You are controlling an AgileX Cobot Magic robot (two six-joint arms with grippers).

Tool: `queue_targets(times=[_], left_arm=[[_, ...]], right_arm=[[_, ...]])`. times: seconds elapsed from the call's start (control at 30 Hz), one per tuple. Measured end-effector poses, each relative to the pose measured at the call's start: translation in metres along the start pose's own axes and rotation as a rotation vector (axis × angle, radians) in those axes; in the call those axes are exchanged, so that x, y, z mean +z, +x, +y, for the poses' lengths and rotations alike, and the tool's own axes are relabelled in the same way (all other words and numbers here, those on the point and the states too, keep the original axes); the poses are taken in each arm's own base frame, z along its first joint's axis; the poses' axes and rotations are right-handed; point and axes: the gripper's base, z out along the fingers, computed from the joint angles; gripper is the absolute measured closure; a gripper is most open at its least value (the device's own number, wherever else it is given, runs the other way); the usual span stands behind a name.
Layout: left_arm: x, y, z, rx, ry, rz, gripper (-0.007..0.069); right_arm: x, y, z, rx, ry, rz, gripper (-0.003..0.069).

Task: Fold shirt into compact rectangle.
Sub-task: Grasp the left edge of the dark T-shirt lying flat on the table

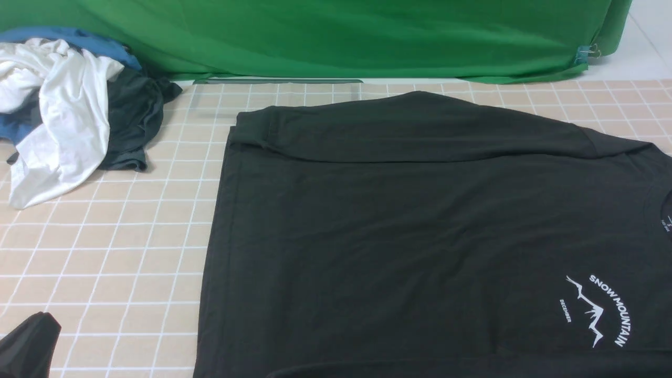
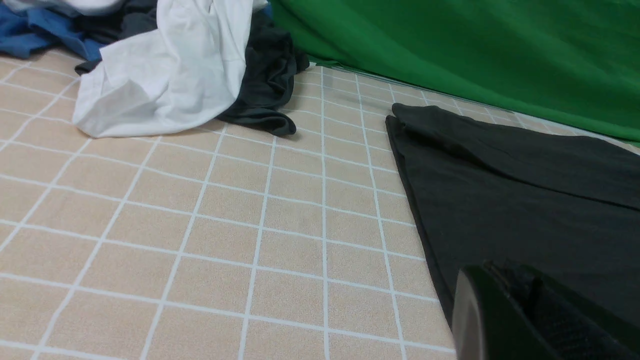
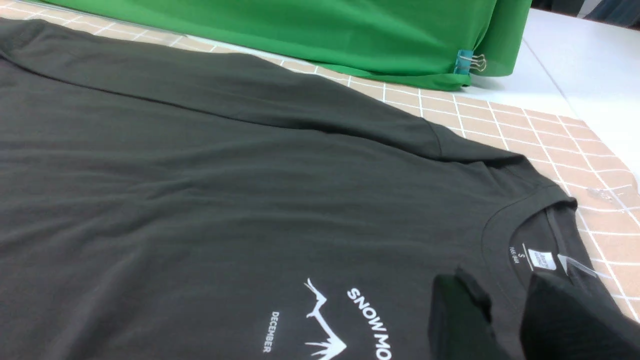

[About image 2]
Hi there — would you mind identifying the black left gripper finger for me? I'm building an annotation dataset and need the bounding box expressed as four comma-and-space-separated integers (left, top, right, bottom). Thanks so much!
451, 260, 640, 360

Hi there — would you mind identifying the dark gray long-sleeve shirt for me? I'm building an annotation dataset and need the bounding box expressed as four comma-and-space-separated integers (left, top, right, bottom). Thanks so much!
385, 103, 640, 326

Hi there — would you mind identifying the white crumpled shirt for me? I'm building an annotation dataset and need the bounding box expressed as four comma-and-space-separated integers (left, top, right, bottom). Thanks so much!
1, 0, 268, 138

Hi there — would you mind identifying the green backdrop cloth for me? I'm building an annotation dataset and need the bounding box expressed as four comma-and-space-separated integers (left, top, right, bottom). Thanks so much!
270, 0, 640, 144

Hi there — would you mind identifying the beige checkered tablecloth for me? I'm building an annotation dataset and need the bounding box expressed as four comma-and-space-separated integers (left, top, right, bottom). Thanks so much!
0, 49, 640, 360

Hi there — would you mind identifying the dark crumpled garment in pile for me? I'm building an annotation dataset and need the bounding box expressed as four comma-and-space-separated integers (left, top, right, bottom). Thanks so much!
71, 0, 310, 138

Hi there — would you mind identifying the blue crumpled garment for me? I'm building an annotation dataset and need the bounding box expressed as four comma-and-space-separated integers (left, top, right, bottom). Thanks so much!
0, 3, 106, 61

